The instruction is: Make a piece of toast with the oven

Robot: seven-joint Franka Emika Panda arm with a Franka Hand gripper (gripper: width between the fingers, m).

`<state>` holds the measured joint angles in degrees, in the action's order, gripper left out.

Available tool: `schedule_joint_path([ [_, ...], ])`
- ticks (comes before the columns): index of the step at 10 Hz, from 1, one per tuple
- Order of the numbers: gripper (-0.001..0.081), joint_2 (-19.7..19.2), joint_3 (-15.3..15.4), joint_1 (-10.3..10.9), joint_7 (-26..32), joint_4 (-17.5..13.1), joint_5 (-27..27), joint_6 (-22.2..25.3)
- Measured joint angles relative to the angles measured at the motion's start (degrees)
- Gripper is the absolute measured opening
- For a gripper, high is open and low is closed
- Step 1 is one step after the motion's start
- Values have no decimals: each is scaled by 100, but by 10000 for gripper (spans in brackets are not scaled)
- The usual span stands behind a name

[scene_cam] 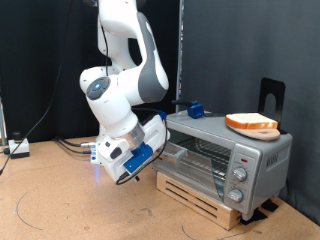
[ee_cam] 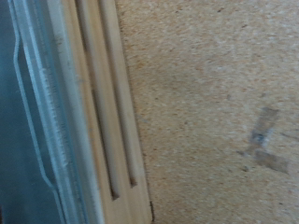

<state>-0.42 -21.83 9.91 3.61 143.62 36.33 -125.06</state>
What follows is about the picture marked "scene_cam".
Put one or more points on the grey metal frame post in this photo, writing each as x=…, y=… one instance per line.
x=2, y=123

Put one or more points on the black metal bookend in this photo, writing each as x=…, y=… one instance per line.
x=271, y=87

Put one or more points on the silver toaster oven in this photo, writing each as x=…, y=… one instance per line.
x=266, y=160

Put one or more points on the black foam pad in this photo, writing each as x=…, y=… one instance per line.
x=270, y=205
x=254, y=216

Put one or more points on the round wooden cutting board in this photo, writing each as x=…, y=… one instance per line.
x=263, y=135

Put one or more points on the wooden slatted block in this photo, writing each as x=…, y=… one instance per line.
x=196, y=203

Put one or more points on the small blue block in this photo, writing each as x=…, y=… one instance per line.
x=196, y=110

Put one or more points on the silver oven knob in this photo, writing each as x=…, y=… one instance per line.
x=235, y=195
x=240, y=174

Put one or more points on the white emergency stop button box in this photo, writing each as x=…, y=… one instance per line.
x=19, y=148

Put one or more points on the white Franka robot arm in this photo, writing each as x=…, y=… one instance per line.
x=113, y=106

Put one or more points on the wrist camera blue mount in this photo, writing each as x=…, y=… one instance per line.
x=138, y=160

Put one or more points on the vertical metal pole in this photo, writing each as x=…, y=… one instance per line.
x=180, y=50

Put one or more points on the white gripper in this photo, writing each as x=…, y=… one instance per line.
x=156, y=130

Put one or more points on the white bread slice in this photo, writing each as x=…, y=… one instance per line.
x=250, y=120

